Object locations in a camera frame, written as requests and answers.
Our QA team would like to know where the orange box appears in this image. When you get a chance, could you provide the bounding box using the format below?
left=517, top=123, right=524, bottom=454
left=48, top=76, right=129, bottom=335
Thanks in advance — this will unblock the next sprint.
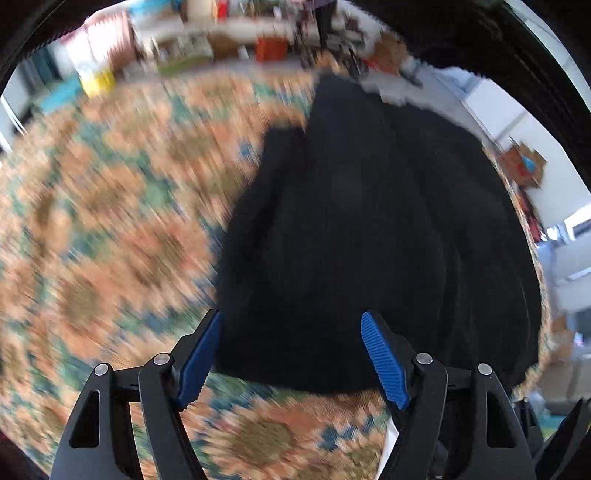
left=256, top=38, right=289, bottom=63

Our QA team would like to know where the sunflower print blanket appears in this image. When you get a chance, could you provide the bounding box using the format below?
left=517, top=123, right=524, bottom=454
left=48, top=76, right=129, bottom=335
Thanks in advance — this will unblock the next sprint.
left=0, top=69, right=561, bottom=480

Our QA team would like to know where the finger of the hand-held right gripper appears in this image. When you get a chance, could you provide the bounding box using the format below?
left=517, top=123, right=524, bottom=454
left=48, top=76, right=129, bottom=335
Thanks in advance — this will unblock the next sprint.
left=536, top=398, right=588, bottom=480
left=513, top=398, right=543, bottom=462

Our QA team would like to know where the teal box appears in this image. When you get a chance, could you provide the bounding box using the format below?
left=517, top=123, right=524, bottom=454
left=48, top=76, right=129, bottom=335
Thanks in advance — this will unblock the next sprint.
left=34, top=78, right=84, bottom=114

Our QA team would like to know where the yellow container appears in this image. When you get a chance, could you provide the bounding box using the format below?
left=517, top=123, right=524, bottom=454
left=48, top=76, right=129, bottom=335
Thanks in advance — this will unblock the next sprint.
left=79, top=69, right=117, bottom=97

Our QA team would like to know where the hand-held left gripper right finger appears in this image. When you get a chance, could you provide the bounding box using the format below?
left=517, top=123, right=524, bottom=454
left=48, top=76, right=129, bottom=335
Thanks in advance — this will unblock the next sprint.
left=361, top=311, right=539, bottom=480

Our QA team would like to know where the black hooded sweatshirt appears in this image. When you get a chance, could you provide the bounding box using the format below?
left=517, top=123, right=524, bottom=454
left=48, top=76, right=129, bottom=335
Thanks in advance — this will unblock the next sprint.
left=213, top=73, right=542, bottom=400

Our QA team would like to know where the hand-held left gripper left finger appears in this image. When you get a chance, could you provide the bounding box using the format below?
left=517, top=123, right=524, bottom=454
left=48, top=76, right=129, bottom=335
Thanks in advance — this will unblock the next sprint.
left=51, top=309, right=226, bottom=480

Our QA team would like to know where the brown cardboard box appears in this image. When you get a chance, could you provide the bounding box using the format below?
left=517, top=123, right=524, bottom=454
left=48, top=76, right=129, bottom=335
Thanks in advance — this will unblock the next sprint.
left=501, top=143, right=548, bottom=188

